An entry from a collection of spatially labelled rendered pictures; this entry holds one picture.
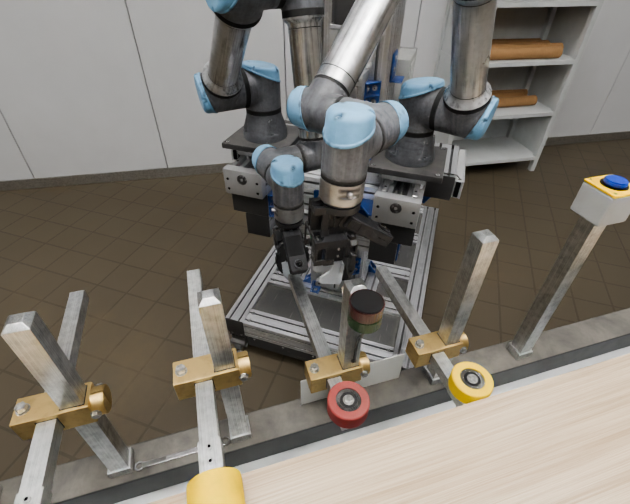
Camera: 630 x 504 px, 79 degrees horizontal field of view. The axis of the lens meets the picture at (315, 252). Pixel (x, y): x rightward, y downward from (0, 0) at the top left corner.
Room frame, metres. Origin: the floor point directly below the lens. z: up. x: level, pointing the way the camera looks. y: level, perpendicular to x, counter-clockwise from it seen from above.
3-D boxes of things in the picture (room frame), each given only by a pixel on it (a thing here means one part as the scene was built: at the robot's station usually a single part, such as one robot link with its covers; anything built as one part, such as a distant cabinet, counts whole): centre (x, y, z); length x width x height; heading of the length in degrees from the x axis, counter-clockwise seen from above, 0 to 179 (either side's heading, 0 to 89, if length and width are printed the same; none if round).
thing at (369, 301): (0.45, -0.09, 1.00); 0.06 x 0.06 x 0.22; 18
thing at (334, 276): (0.55, -0.03, 1.06); 0.06 x 0.03 x 0.09; 107
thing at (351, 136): (0.57, -0.05, 1.33); 0.09 x 0.08 x 0.11; 144
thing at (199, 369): (0.41, 0.19, 0.95); 0.13 x 0.06 x 0.05; 108
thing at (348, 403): (0.38, -0.07, 0.85); 0.08 x 0.08 x 0.11
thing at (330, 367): (0.48, -0.05, 0.85); 0.13 x 0.06 x 0.05; 108
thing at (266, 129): (1.29, 0.18, 1.09); 0.15 x 0.15 x 0.10
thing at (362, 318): (0.44, -0.09, 1.09); 0.06 x 0.06 x 0.02
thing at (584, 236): (0.64, -0.56, 0.93); 0.05 x 0.04 x 0.45; 108
